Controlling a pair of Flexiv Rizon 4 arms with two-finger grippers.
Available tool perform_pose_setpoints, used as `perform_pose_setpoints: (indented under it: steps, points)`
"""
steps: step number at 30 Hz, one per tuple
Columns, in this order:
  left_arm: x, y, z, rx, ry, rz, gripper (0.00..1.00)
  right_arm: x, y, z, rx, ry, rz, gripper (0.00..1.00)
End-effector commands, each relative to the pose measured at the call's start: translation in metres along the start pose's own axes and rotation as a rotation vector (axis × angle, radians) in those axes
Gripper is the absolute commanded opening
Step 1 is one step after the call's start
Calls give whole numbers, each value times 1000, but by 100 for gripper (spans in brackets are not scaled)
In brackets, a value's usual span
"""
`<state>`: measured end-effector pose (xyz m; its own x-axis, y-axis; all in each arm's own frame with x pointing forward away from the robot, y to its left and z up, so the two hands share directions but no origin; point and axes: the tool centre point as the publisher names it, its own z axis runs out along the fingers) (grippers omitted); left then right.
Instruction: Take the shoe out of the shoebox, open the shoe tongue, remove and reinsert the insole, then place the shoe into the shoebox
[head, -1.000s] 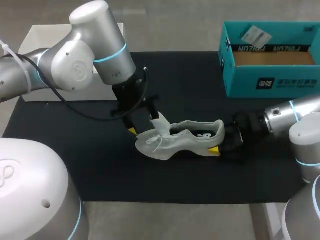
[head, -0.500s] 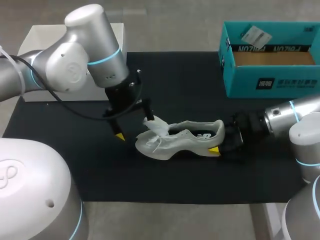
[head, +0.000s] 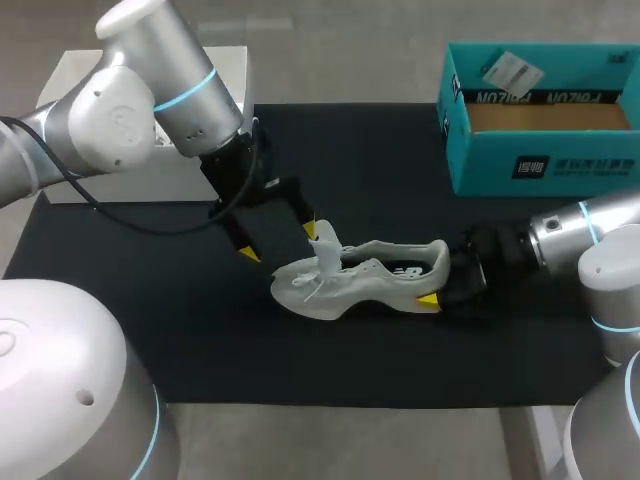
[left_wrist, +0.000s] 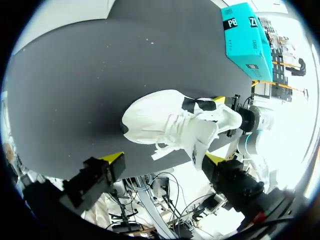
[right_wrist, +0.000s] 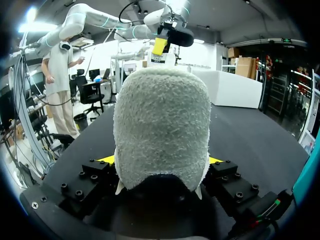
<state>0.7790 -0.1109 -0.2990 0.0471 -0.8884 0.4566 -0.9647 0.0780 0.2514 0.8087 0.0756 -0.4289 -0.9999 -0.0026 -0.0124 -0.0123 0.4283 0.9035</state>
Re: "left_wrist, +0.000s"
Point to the teal box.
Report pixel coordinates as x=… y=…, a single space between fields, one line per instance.
x=243 y=42

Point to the white shoe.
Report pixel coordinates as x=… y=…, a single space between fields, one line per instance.
x=155 y=117

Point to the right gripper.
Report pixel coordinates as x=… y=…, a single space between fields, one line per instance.
x=247 y=120

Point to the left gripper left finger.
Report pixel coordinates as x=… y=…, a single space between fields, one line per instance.
x=100 y=175

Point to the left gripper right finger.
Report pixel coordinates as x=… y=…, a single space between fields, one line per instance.
x=232 y=182

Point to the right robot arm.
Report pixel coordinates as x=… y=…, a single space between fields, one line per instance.
x=265 y=120

